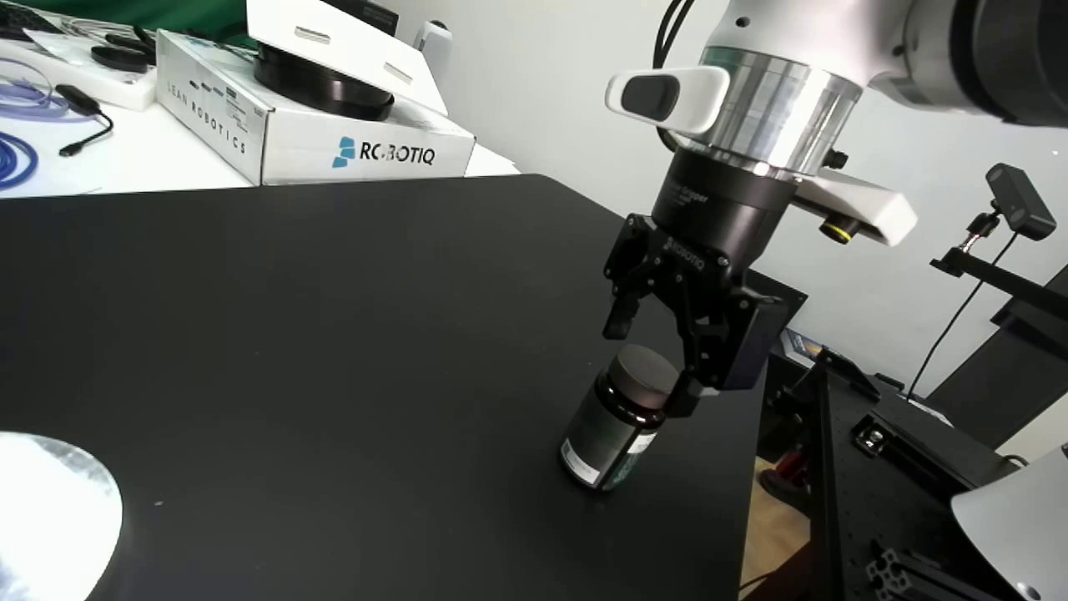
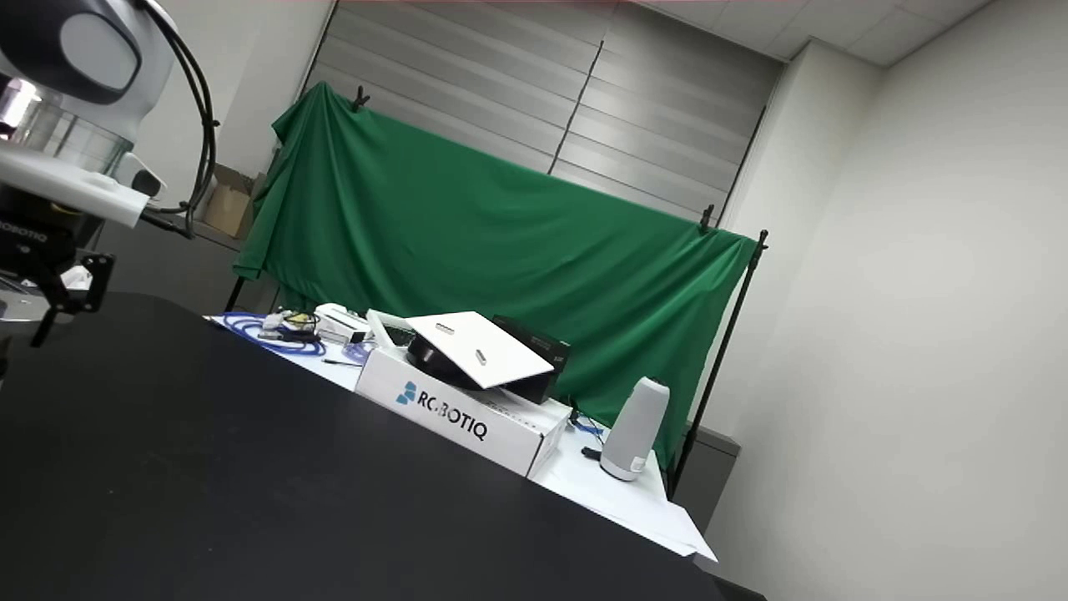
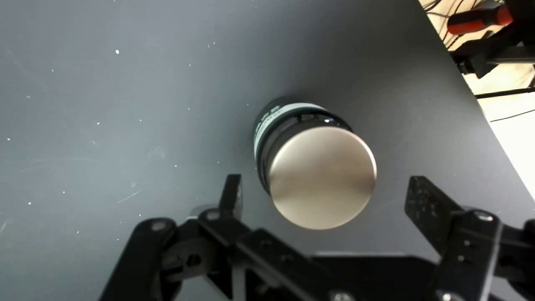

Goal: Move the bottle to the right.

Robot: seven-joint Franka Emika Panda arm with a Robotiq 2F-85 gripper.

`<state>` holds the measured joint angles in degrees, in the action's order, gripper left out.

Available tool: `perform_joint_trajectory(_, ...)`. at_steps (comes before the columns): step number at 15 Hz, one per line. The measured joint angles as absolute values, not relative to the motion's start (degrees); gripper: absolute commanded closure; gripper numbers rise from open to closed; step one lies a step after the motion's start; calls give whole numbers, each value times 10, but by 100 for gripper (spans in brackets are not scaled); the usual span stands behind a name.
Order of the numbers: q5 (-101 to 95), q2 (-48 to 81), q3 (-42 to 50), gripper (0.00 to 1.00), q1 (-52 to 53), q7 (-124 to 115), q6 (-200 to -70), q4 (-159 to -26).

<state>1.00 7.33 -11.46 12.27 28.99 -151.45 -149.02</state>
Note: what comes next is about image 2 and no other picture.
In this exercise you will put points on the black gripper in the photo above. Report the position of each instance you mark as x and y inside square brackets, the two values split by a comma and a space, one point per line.
[28, 237]

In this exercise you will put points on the brown cardboard box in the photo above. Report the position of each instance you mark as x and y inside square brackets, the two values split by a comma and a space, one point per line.
[221, 209]

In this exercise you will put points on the white foam tray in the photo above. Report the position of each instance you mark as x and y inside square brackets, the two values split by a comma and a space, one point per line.
[337, 323]

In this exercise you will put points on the black backdrop clamp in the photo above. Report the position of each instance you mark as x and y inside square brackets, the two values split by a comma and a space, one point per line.
[704, 217]
[357, 98]

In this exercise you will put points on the green backdrop cloth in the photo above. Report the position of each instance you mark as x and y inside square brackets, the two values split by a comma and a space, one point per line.
[446, 222]

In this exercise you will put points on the white Robotiq cardboard box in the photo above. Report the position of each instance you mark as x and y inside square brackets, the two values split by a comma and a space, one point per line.
[446, 413]

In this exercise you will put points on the black round device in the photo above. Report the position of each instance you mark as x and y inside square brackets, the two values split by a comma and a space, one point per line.
[535, 353]

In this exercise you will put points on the white upright speaker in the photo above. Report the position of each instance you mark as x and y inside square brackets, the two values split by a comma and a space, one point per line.
[636, 429]

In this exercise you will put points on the grey floor cabinet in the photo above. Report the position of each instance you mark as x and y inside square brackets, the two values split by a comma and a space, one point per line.
[712, 472]

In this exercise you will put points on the grey slatted wall shutter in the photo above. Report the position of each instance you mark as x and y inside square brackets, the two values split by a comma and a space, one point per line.
[501, 89]

